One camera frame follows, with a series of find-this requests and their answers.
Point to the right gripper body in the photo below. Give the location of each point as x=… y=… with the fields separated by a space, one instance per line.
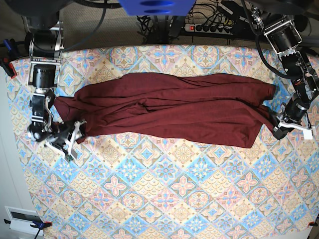
x=59 y=135

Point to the white power strip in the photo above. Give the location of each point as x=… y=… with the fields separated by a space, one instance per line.
x=199 y=28

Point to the white wall outlet box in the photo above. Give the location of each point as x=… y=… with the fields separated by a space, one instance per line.
x=21 y=215

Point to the blue orange clamp bottom left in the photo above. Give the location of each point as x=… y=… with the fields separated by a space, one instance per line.
x=29 y=227

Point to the orange clamp bottom right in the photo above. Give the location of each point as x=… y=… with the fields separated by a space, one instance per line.
x=313 y=224

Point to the dark red t-shirt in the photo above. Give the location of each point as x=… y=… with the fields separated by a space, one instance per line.
x=218 y=109

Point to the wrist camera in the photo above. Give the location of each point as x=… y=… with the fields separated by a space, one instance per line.
x=71 y=156
x=309 y=133

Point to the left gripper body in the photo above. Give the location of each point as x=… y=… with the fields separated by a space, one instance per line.
x=293 y=111

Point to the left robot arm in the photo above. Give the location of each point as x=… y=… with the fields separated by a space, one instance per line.
x=285 y=40

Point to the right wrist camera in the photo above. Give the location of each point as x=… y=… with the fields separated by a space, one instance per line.
x=71 y=156

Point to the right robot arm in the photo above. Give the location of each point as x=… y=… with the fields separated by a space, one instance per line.
x=46 y=35

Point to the blue clamp upper left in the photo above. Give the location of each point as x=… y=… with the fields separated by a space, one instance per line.
x=12 y=52

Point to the patterned tablecloth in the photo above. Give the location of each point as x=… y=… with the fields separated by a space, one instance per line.
x=129 y=185

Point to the red black clamp left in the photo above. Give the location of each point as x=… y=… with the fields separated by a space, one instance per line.
x=8 y=67

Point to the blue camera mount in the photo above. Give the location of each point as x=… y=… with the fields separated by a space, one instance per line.
x=157 y=7

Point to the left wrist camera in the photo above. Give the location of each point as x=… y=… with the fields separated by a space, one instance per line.
x=309 y=133

